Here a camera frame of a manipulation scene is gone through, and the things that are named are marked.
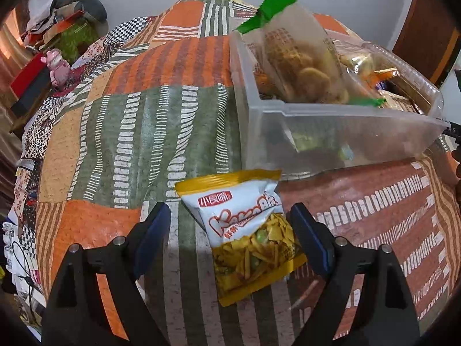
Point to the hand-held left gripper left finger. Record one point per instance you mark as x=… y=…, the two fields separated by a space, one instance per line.
x=150 y=239

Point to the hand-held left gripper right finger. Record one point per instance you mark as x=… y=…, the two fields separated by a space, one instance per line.
x=314 y=241

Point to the yellow and white snack packet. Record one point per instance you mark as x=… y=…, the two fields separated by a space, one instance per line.
x=248 y=234

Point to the clear plastic storage box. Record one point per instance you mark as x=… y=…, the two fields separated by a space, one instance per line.
x=324 y=137

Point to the clear green-sealed biscuit packet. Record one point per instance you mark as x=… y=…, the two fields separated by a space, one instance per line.
x=299 y=54

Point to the person's right hand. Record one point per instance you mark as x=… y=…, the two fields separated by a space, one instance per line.
x=456 y=167

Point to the orange snack packet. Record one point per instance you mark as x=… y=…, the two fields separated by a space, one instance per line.
x=383 y=75

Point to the wooden door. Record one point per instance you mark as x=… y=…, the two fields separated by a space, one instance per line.
x=425 y=32

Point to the patchwork blanket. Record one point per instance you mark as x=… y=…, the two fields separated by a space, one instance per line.
x=126 y=133

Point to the golden snack packet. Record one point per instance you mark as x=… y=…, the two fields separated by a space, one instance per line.
x=358 y=59

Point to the pink plush toy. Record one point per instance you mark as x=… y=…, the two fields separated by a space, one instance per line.
x=57 y=68

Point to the red box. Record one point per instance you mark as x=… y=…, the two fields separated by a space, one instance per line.
x=28 y=74

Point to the green bag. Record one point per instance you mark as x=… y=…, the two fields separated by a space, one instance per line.
x=77 y=41

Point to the orange cardboard box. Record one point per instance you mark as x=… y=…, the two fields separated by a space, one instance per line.
x=54 y=29

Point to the striped orange curtain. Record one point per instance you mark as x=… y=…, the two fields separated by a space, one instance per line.
x=9 y=43

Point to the pile of clothes and bags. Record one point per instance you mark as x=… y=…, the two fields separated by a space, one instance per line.
x=81 y=1

